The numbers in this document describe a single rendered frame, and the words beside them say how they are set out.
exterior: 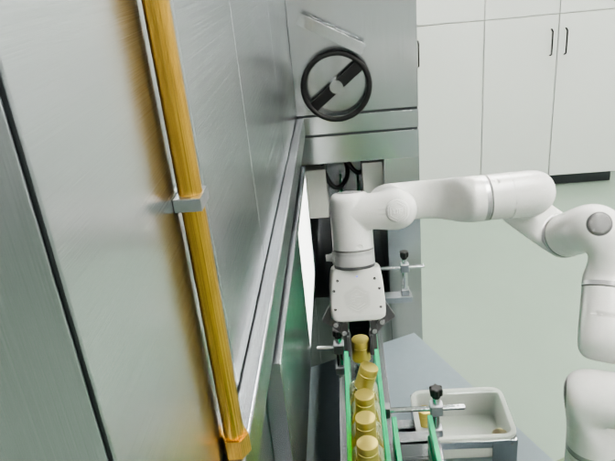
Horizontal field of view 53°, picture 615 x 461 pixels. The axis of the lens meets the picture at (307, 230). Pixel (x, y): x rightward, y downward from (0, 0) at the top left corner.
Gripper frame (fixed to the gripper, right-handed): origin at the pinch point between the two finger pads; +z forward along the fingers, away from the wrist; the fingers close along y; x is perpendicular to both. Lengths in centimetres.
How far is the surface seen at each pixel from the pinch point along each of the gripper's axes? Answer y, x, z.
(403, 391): 11, 49, 32
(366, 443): -0.4, -21.9, 8.3
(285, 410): -12.4, -23.5, 1.3
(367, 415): 0.1, -15.9, 6.7
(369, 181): 8, 100, -21
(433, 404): 14.5, 12.6, 19.1
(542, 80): 150, 361, -61
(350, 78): 4, 76, -54
